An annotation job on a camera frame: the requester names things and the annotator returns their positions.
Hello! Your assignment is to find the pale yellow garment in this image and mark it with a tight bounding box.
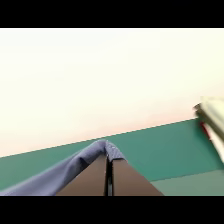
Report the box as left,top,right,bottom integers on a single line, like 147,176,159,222
193,95,224,143

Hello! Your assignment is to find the white garment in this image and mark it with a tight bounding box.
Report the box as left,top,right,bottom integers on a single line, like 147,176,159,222
203,122,224,165

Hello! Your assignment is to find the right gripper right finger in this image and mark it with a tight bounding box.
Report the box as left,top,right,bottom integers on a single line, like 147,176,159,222
111,158,165,197

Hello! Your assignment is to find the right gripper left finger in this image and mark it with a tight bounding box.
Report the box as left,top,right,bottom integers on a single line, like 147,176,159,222
55,153,110,197

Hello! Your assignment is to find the purple T-shirt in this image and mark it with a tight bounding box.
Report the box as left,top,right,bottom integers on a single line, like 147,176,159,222
0,139,128,197

